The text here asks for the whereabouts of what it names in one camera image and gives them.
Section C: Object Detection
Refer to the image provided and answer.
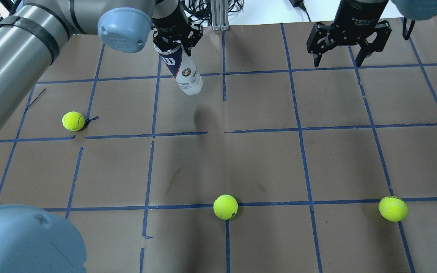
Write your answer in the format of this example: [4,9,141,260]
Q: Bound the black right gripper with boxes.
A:
[307,0,391,68]

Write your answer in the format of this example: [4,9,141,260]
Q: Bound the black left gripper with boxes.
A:
[151,0,203,57]

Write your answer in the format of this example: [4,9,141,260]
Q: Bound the clear Wilson tennis ball can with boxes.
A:
[154,43,203,96]

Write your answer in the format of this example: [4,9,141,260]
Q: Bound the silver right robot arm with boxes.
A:
[306,0,437,67]

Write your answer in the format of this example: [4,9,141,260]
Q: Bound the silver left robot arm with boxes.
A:
[0,0,203,273]

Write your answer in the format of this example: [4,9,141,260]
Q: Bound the yellow tennis ball by tape knot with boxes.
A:
[62,111,86,132]

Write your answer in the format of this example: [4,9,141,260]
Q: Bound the yellow tennis ball near base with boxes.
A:
[378,196,409,222]

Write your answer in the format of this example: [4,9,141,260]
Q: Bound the yellow tennis ball centre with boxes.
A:
[213,194,238,220]

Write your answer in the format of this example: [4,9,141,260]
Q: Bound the black power adapter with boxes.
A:
[289,0,306,10]

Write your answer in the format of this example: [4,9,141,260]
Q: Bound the brown paper table cover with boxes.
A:
[0,17,437,273]

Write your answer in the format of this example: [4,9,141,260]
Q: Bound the bundle of black cables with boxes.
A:
[181,0,245,23]

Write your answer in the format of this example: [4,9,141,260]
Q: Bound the aluminium frame post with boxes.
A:
[210,0,230,31]

